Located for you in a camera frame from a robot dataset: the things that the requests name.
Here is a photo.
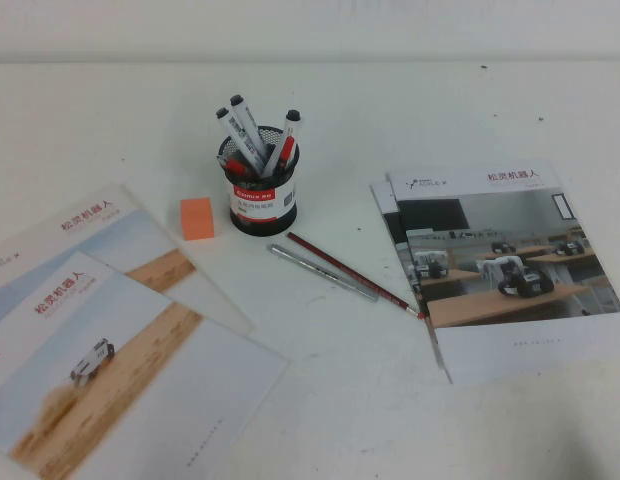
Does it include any silver pen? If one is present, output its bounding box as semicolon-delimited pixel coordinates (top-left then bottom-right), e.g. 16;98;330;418
267;243;381;304

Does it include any orange block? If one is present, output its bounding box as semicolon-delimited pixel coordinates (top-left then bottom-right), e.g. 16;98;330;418
179;196;214;242

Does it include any red-capped marker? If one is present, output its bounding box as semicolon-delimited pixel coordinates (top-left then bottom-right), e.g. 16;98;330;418
217;153;249;175
275;134;298;174

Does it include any desert brochure with rover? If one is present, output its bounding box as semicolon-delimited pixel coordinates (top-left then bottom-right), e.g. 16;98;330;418
0;251;291;480

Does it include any classroom robot brochure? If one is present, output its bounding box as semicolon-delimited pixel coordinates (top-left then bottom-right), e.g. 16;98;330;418
385;159;620;386
368;172;454;385

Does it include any black mesh pen holder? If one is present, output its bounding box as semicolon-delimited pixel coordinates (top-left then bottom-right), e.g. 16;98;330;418
218;130;301;234

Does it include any red pencil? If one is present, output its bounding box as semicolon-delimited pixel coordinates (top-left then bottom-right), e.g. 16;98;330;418
286;231;428;320

